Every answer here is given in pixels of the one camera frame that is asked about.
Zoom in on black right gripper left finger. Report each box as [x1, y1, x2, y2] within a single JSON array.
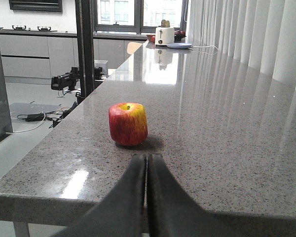
[[54, 154, 147, 237]]

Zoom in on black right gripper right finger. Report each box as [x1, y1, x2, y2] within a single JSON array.
[[147, 154, 239, 237]]

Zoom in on red yellow apple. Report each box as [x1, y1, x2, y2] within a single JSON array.
[[109, 102, 148, 147]]

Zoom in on black power adapter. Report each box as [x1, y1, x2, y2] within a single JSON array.
[[25, 113, 45, 122]]

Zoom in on black mobile robot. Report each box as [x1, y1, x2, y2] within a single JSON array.
[[51, 0, 97, 104]]

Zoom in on blue plate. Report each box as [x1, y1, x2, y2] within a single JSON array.
[[166, 42, 192, 49]]

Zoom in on white toaster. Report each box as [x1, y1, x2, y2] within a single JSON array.
[[155, 27, 175, 46]]

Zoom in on red fruit bowl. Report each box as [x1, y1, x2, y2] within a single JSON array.
[[174, 30, 186, 41]]

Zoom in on grey kitchen cabinets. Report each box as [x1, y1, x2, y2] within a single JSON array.
[[0, 34, 146, 79]]

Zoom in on toast slice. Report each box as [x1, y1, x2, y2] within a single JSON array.
[[161, 19, 170, 28]]

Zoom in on gas stove burner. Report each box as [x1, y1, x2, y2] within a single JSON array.
[[37, 26, 51, 32]]

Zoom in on white curtain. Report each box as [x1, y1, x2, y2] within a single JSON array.
[[186, 0, 296, 90]]

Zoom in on white power cable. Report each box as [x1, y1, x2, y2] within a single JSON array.
[[188, 45, 219, 54]]

